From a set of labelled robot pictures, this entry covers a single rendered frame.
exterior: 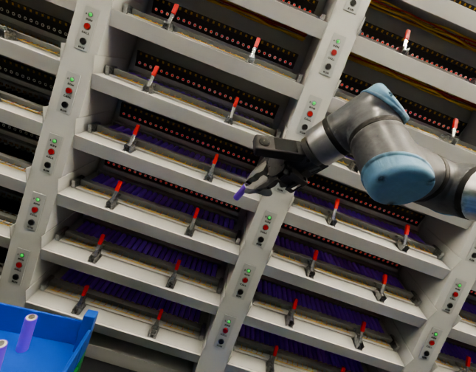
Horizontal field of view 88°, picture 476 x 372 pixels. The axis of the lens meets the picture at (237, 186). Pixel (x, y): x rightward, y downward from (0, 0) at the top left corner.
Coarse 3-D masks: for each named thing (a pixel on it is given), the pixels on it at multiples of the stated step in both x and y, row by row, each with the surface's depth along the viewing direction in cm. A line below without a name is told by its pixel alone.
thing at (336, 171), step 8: (328, 168) 79; (336, 168) 79; (344, 168) 79; (328, 176) 81; (336, 176) 80; (344, 176) 80; (352, 176) 80; (360, 176) 80; (352, 184) 81; (360, 184) 81; (416, 208) 83; (424, 208) 82; (432, 216) 83; (440, 216) 83; (448, 216) 83; (456, 216) 83; (456, 224) 84; (464, 224) 84
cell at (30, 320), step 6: (24, 318) 42; (30, 318) 42; (36, 318) 43; (24, 324) 42; (30, 324) 42; (24, 330) 42; (30, 330) 42; (24, 336) 42; (30, 336) 43; (18, 342) 42; (24, 342) 42; (18, 348) 42; (24, 348) 43
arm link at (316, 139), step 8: (312, 128) 52; (320, 128) 50; (312, 136) 51; (320, 136) 49; (312, 144) 50; (320, 144) 50; (328, 144) 49; (312, 152) 51; (320, 152) 50; (328, 152) 50; (336, 152) 49; (320, 160) 51; (328, 160) 51; (336, 160) 52
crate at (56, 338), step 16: (0, 304) 44; (0, 320) 45; (16, 320) 45; (48, 320) 46; (64, 320) 46; (80, 320) 47; (0, 336) 44; (16, 336) 45; (32, 336) 46; (48, 336) 46; (64, 336) 47; (80, 336) 46; (16, 352) 42; (32, 352) 43; (48, 352) 44; (64, 352) 45; (80, 352) 44; (16, 368) 40; (32, 368) 41; (48, 368) 42; (64, 368) 38
